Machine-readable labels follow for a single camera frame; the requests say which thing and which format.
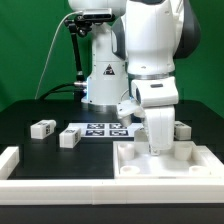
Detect white square tabletop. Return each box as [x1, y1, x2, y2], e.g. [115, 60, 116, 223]
[113, 141, 224, 179]

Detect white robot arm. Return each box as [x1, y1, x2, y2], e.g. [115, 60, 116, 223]
[68, 0, 200, 155]

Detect white camera cable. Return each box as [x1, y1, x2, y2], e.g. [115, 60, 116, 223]
[34, 10, 84, 100]

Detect white U-shaped fence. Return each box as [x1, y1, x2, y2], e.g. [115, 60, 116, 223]
[0, 147, 224, 205]

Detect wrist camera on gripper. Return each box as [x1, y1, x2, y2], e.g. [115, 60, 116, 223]
[117, 100, 144, 127]

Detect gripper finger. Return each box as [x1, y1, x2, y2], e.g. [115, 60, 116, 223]
[150, 147, 160, 156]

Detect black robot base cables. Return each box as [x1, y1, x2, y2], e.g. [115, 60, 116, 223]
[39, 81, 88, 101]

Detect white marker base plate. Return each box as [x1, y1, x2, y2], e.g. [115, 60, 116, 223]
[68, 123, 143, 137]

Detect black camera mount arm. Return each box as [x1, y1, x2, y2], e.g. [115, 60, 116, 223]
[64, 15, 116, 83]

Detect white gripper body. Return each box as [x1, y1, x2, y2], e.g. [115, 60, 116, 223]
[131, 77, 179, 150]

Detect grey camera on mount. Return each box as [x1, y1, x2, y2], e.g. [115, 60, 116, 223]
[82, 8, 112, 21]

